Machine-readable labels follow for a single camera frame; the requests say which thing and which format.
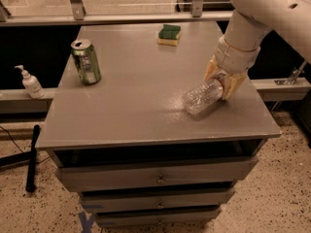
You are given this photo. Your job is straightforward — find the middle grey drawer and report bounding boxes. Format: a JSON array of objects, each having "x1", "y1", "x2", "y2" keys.
[{"x1": 80, "y1": 188, "x2": 235, "y2": 213}]

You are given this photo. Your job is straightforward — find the metal bracket on rail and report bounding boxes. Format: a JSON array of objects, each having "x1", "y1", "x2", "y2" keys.
[{"x1": 274, "y1": 61, "x2": 308, "y2": 85}]

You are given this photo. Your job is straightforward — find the black cable on floor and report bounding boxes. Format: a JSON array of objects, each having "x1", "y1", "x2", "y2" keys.
[{"x1": 0, "y1": 124, "x2": 25, "y2": 154}]

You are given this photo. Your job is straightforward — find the clear plastic water bottle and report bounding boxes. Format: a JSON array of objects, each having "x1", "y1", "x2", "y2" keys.
[{"x1": 182, "y1": 79, "x2": 224, "y2": 115}]

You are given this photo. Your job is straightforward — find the upper metal railing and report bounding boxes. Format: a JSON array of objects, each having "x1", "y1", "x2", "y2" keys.
[{"x1": 0, "y1": 0, "x2": 233, "y2": 26}]

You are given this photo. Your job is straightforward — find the white pump lotion bottle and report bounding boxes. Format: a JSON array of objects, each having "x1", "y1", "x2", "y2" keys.
[{"x1": 16, "y1": 65, "x2": 45, "y2": 99}]

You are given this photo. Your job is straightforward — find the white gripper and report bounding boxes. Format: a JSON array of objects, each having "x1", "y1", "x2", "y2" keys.
[{"x1": 204, "y1": 36, "x2": 260, "y2": 100}]

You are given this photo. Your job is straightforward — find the green soda can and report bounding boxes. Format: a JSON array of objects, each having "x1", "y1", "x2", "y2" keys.
[{"x1": 71, "y1": 39, "x2": 101, "y2": 85}]

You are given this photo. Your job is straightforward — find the black rod on floor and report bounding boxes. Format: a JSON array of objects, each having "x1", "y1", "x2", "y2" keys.
[{"x1": 25, "y1": 124, "x2": 40, "y2": 192}]

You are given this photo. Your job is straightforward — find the top grey drawer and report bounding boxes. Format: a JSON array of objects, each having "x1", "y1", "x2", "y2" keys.
[{"x1": 55, "y1": 156, "x2": 259, "y2": 192}]

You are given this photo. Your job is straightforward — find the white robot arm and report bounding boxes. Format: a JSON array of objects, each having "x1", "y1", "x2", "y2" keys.
[{"x1": 204, "y1": 0, "x2": 311, "y2": 100}]

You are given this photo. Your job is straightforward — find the green and yellow sponge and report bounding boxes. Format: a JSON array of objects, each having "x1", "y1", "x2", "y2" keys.
[{"x1": 157, "y1": 24, "x2": 181, "y2": 47}]

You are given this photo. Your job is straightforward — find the grey drawer cabinet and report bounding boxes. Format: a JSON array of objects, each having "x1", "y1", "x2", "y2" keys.
[{"x1": 35, "y1": 20, "x2": 282, "y2": 229}]

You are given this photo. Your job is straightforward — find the bottom grey drawer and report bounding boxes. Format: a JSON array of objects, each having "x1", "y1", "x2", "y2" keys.
[{"x1": 95, "y1": 206, "x2": 221, "y2": 227}]

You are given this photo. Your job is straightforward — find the grey drawer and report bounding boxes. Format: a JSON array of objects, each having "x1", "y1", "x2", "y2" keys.
[
  {"x1": 55, "y1": 156, "x2": 259, "y2": 192},
  {"x1": 95, "y1": 206, "x2": 221, "y2": 227},
  {"x1": 80, "y1": 188, "x2": 235, "y2": 213}
]

